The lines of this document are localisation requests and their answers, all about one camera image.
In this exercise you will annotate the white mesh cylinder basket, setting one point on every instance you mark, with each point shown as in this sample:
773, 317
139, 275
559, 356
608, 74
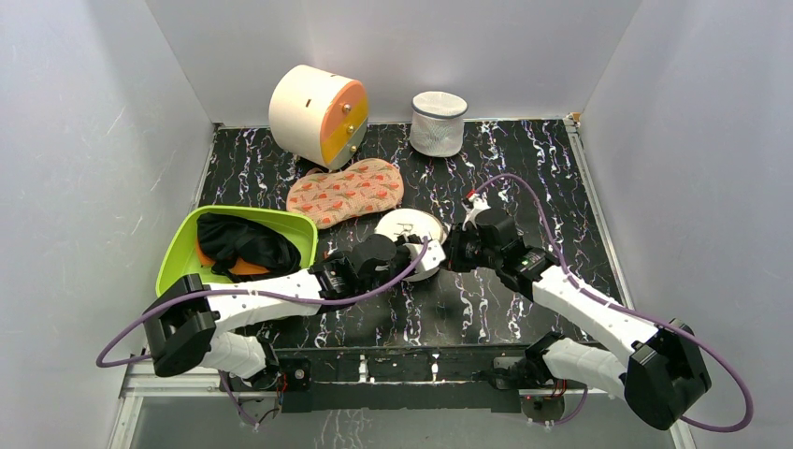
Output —
437, 124

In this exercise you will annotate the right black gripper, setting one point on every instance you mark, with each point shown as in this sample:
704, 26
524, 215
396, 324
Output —
456, 252

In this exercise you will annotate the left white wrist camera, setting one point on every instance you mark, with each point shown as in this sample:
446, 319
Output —
427, 260

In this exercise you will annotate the round white mesh laundry bag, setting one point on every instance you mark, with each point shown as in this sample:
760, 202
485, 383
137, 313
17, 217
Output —
404, 223

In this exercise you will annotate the round cream drawer box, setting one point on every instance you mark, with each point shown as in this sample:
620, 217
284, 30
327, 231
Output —
319, 116

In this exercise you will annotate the black clothing in basin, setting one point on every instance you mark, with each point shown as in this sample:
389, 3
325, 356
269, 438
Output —
225, 238

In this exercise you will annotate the floral pink mesh pouch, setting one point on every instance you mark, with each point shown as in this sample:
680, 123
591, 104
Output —
329, 198

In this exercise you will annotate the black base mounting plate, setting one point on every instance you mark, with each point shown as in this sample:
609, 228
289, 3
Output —
405, 377

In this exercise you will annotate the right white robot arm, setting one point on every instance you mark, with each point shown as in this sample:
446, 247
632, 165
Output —
659, 374

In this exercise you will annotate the orange cloth in basin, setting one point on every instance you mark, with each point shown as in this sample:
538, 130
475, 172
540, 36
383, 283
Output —
241, 266

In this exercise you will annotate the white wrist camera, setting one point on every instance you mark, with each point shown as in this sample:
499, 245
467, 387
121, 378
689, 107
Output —
427, 260
474, 204

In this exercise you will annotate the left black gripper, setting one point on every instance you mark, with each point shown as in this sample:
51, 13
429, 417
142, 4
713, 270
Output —
403, 249

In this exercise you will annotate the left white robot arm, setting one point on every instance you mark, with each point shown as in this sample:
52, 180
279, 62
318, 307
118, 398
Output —
192, 324

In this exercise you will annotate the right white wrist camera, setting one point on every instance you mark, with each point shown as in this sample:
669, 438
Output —
474, 204

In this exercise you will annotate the green plastic basin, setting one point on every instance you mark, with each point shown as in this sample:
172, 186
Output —
181, 257

